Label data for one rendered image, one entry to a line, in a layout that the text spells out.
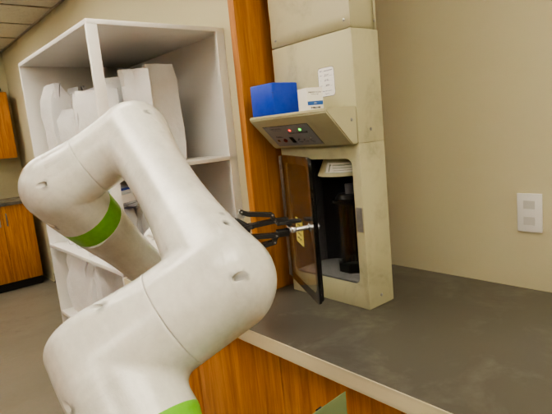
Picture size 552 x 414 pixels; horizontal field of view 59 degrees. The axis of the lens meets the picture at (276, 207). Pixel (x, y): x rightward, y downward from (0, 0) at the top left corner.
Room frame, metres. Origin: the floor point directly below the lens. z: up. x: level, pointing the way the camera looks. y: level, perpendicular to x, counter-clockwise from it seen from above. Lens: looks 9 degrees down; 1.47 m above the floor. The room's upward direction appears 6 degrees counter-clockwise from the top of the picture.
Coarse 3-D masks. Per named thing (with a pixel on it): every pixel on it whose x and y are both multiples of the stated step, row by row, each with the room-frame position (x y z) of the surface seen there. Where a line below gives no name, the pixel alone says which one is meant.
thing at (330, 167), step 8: (328, 160) 1.45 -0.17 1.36; (336, 160) 1.43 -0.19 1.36; (344, 160) 1.42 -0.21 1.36; (320, 168) 1.47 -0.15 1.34; (328, 168) 1.43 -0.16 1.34; (336, 168) 1.41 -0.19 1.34; (344, 168) 1.41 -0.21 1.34; (320, 176) 1.45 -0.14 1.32; (328, 176) 1.42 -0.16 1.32; (336, 176) 1.41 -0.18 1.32; (344, 176) 1.40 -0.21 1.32
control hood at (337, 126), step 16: (304, 112) 1.30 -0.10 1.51; (320, 112) 1.26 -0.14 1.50; (336, 112) 1.26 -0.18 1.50; (352, 112) 1.30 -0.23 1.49; (256, 128) 1.50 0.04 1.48; (320, 128) 1.31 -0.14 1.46; (336, 128) 1.28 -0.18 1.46; (352, 128) 1.30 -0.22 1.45; (272, 144) 1.53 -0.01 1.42; (320, 144) 1.38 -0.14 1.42; (336, 144) 1.34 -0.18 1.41; (352, 144) 1.30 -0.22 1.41
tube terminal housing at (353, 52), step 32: (352, 32) 1.32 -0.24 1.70; (288, 64) 1.50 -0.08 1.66; (320, 64) 1.40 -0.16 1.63; (352, 64) 1.31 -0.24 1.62; (352, 96) 1.32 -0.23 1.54; (352, 160) 1.33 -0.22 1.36; (384, 160) 1.38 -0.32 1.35; (384, 192) 1.37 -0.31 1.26; (384, 224) 1.37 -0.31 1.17; (384, 256) 1.36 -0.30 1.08; (352, 288) 1.36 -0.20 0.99; (384, 288) 1.36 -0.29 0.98
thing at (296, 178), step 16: (288, 160) 1.44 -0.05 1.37; (304, 160) 1.28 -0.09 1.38; (288, 176) 1.46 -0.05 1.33; (304, 176) 1.29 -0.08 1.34; (288, 192) 1.47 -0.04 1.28; (304, 192) 1.30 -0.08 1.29; (288, 208) 1.49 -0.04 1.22; (304, 208) 1.32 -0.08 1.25; (304, 224) 1.33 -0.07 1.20; (304, 240) 1.35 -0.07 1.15; (304, 256) 1.36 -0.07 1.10; (304, 272) 1.38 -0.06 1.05; (304, 288) 1.39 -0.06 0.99; (320, 288) 1.25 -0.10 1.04; (320, 304) 1.26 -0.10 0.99
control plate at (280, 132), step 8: (264, 128) 1.47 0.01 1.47; (272, 128) 1.45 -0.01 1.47; (280, 128) 1.42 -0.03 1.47; (288, 128) 1.40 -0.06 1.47; (296, 128) 1.38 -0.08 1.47; (304, 128) 1.35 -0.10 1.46; (272, 136) 1.49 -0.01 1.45; (280, 136) 1.46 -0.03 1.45; (288, 136) 1.43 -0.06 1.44; (296, 136) 1.41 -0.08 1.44; (304, 136) 1.39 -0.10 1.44; (312, 136) 1.37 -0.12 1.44; (280, 144) 1.50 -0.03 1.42; (288, 144) 1.47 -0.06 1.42; (296, 144) 1.45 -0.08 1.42; (304, 144) 1.42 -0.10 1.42; (312, 144) 1.40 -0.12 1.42
